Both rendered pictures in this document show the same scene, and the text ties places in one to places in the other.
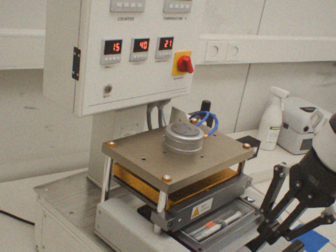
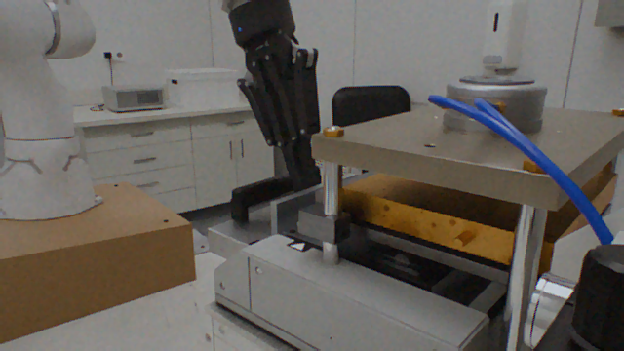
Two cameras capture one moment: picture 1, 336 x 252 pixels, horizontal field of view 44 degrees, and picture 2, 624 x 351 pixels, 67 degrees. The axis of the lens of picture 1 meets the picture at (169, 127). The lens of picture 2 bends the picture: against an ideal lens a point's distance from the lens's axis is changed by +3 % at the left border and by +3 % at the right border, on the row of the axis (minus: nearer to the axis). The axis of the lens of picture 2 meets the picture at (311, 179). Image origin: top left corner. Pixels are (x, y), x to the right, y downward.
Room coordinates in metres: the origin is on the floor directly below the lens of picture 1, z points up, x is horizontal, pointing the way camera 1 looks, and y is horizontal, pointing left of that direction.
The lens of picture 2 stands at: (1.18, -0.18, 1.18)
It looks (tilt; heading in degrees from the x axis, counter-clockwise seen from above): 17 degrees down; 181
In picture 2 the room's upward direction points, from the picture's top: straight up
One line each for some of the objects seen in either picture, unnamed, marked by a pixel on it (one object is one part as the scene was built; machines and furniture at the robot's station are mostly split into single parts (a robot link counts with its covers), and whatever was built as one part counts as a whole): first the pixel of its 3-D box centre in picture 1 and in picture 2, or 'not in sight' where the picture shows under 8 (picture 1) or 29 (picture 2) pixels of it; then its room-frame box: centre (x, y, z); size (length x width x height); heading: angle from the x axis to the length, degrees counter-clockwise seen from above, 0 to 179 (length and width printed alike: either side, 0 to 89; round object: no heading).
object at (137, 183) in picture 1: (181, 164); (480, 174); (0.78, -0.04, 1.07); 0.22 x 0.17 x 0.10; 140
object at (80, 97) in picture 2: not in sight; (156, 93); (-2.06, -1.33, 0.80); 1.29 x 0.04 x 0.10; 128
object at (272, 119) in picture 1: (272, 118); not in sight; (1.57, -0.40, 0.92); 0.09 x 0.08 x 0.25; 42
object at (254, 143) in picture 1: (245, 148); not in sight; (1.45, -0.30, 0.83); 0.09 x 0.06 x 0.07; 138
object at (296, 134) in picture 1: (296, 124); not in sight; (1.67, -0.52, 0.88); 0.25 x 0.20 x 0.17; 32
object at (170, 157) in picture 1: (175, 148); (516, 163); (0.81, -0.02, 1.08); 0.31 x 0.24 x 0.13; 140
